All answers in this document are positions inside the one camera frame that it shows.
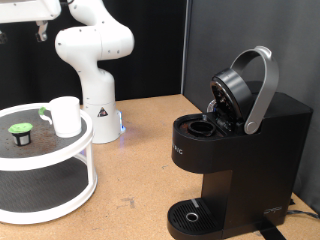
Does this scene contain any braided power cable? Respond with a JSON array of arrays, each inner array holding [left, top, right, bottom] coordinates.
[[287, 209, 320, 220]]

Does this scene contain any black backdrop curtain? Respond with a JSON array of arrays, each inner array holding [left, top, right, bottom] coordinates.
[[0, 0, 188, 109]]

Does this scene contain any green-lidded reusable coffee pod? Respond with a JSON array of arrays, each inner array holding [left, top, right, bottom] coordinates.
[[7, 122, 34, 147]]

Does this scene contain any black drip tray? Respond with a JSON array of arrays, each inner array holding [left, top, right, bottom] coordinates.
[[167, 198, 223, 240]]

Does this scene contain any black tape strip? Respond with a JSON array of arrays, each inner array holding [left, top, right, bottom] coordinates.
[[256, 221, 287, 240]]

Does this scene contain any brewer lid with silver handle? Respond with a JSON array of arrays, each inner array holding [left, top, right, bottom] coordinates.
[[206, 45, 280, 136]]

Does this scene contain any grey partition panel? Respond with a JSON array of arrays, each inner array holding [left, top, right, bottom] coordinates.
[[181, 0, 320, 214]]

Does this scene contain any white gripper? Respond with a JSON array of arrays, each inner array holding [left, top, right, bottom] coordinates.
[[0, 0, 62, 45]]

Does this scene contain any white two-tier turntable shelf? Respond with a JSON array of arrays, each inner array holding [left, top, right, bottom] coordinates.
[[0, 102, 99, 225]]

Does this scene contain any white mug green-taped handle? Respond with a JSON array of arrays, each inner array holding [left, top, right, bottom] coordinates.
[[38, 96, 83, 139]]

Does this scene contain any black Keurig coffee machine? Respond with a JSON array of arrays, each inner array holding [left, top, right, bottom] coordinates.
[[167, 79, 314, 240]]

